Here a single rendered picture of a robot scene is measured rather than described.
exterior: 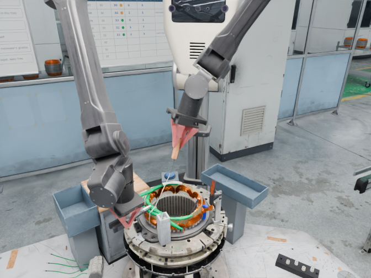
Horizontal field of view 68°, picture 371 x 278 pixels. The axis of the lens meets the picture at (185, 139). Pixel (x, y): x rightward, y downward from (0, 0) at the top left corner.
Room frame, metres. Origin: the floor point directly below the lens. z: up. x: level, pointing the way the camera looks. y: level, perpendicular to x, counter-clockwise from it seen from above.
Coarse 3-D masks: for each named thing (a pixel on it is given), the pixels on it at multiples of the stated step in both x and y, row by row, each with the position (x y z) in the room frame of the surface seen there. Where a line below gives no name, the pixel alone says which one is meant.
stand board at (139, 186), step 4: (136, 176) 0.93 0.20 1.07; (84, 180) 0.90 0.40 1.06; (136, 180) 0.90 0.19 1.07; (140, 180) 0.90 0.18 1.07; (84, 184) 0.87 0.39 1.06; (136, 184) 0.87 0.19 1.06; (140, 184) 0.87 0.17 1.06; (144, 184) 0.87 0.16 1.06; (136, 188) 0.85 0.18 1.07; (140, 188) 0.85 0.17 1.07; (144, 188) 0.85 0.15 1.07; (148, 188) 0.85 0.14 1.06; (88, 192) 0.83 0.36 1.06; (136, 192) 0.83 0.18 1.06; (140, 192) 0.83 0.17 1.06; (100, 208) 0.74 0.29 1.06; (104, 208) 0.75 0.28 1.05; (108, 208) 0.76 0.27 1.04
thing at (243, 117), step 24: (240, 0) 2.86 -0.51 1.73; (288, 0) 3.12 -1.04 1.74; (264, 24) 3.00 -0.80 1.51; (288, 24) 3.14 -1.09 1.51; (240, 48) 2.88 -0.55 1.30; (264, 48) 3.02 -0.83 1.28; (288, 48) 3.17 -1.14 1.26; (240, 72) 2.89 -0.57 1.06; (264, 72) 3.03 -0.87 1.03; (216, 96) 2.99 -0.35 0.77; (240, 96) 2.90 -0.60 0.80; (264, 96) 3.05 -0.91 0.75; (216, 120) 2.96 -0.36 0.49; (240, 120) 2.92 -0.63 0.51; (264, 120) 3.08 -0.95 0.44; (216, 144) 2.94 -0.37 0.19; (240, 144) 2.93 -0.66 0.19; (264, 144) 3.12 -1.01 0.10
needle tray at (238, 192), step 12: (216, 168) 1.02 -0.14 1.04; (228, 168) 0.99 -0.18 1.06; (204, 180) 0.94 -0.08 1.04; (216, 180) 0.90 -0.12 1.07; (228, 180) 0.96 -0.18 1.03; (240, 180) 0.94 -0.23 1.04; (252, 180) 0.90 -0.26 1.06; (228, 192) 0.86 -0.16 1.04; (240, 192) 0.88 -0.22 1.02; (252, 192) 0.88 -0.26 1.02; (264, 192) 0.84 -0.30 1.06; (228, 204) 0.87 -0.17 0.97; (240, 204) 0.86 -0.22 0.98; (252, 204) 0.78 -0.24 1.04; (228, 216) 0.87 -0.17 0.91; (240, 216) 0.87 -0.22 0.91; (240, 228) 0.88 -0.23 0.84; (228, 240) 0.86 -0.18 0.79
